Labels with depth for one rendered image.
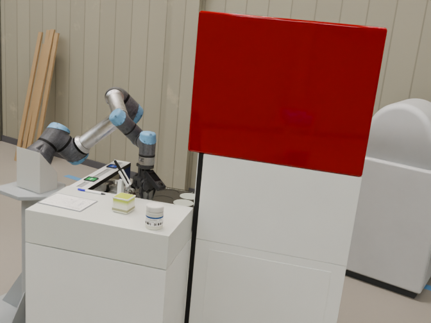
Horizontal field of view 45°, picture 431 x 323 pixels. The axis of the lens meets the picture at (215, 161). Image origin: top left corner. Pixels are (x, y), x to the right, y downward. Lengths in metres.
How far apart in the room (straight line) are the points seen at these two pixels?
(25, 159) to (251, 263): 1.32
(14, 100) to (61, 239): 4.94
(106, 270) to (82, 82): 4.17
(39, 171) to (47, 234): 0.66
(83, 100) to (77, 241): 4.09
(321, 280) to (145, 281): 0.77
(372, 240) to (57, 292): 2.40
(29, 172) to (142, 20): 3.00
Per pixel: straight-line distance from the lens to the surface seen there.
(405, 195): 3.83
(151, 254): 2.11
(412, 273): 3.99
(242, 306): 2.50
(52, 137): 2.94
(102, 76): 5.96
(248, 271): 2.41
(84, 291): 2.31
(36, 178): 2.90
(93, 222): 2.16
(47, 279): 2.37
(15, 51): 6.98
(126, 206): 2.23
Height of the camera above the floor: 1.79
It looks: 15 degrees down
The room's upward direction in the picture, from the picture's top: 5 degrees clockwise
